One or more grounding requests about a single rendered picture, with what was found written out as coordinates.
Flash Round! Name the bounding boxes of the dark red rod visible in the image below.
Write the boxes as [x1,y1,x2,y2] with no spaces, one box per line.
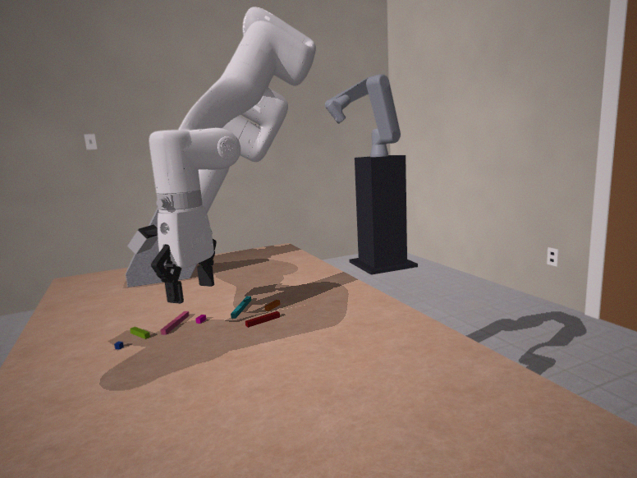
[245,311,280,328]

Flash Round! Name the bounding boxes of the orange rod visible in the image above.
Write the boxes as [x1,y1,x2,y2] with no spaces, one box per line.
[264,300,280,311]

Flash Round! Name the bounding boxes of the turquoise rod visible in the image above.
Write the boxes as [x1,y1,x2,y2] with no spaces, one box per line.
[231,296,251,319]

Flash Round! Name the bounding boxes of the pink rod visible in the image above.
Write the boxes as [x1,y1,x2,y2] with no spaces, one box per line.
[161,311,190,335]

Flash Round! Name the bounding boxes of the lime green rod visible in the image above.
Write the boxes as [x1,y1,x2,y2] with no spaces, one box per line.
[130,327,150,339]

